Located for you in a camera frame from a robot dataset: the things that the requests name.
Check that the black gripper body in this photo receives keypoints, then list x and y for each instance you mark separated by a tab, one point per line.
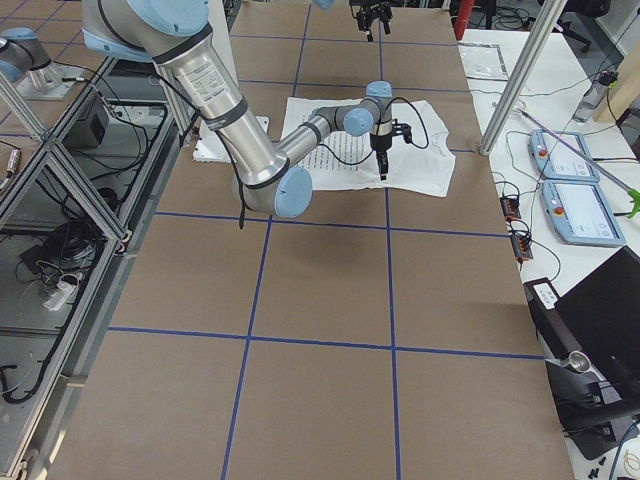
370	15
380	144

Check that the white long-sleeve printed shirt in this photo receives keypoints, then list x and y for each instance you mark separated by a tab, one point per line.
425	166

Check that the red fire extinguisher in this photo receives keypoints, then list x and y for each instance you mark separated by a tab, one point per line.
465	9

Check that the small orange circuit board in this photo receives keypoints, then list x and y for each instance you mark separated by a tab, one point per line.
510	208

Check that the upper blue teach pendant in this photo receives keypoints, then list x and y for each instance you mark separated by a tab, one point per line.
558	162

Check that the blue teach pendant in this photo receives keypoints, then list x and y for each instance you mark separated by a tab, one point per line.
580	214
558	162

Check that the lower blue teach pendant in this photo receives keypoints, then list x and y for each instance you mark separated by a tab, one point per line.
580	214

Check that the clear water bottle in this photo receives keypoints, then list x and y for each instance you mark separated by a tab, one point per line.
592	98

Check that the metal reacher grabber tool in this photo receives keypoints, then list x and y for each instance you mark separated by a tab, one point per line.
631	192

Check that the black laptop computer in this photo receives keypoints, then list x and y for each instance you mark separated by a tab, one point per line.
599	316

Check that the white power strip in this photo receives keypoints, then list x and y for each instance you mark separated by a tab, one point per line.
63	291

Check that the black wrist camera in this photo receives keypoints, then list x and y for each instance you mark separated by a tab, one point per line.
402	129

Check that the aluminium frame post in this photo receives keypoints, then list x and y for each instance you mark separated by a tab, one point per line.
537	38

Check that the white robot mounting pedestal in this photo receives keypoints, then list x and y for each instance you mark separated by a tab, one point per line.
214	89

